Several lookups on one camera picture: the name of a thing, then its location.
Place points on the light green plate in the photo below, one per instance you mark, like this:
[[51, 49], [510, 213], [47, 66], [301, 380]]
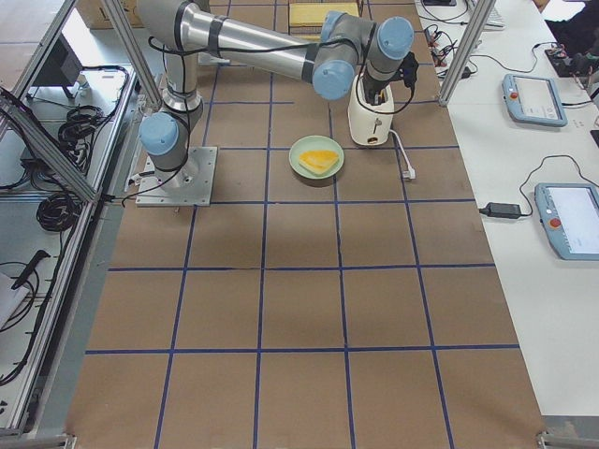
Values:
[[314, 143]]

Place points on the aluminium frame post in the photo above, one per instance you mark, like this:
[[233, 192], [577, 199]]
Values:
[[467, 43]]

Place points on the blue teach pendant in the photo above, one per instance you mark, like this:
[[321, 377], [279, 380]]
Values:
[[569, 214], [533, 100]]

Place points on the lower blue teach pendant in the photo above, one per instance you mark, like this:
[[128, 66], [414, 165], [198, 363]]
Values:
[[569, 214]]

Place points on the upper blue teach pendant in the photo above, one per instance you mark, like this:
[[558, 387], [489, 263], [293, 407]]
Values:
[[533, 100]]

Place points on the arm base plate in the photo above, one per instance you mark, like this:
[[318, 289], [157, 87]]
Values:
[[206, 59], [192, 186]]

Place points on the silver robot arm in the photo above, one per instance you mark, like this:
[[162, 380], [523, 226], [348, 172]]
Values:
[[353, 57]]

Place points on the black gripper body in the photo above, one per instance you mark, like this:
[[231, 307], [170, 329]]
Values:
[[374, 86]]

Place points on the triangular toast on plate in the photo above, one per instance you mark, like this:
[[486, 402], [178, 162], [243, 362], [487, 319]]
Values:
[[318, 162]]

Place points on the wire basket with wood block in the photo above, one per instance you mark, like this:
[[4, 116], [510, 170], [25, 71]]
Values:
[[306, 18]]

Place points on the black power adapter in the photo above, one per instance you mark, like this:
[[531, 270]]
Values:
[[501, 210]]

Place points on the white toaster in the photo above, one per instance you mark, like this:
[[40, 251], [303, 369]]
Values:
[[369, 125]]

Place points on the aluminium frame rail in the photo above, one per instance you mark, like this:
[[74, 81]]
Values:
[[22, 120]]

